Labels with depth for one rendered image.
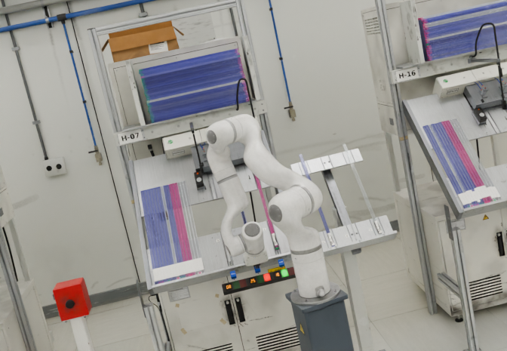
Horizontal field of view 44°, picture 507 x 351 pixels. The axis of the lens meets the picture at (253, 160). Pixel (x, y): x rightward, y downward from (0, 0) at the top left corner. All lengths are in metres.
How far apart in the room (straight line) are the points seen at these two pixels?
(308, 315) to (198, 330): 1.02
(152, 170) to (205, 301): 0.71
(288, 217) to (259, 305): 1.09
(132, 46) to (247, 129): 1.22
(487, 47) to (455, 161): 0.66
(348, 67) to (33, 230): 2.63
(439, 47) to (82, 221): 2.84
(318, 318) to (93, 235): 2.77
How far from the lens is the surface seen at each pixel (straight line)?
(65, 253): 4.91
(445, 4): 3.62
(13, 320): 3.49
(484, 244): 3.49
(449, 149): 3.22
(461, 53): 3.43
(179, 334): 3.27
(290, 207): 2.21
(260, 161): 2.33
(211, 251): 2.88
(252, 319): 3.26
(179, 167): 3.13
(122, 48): 3.46
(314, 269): 2.33
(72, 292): 3.02
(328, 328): 2.41
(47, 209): 4.85
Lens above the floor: 1.66
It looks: 10 degrees down
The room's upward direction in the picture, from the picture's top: 12 degrees counter-clockwise
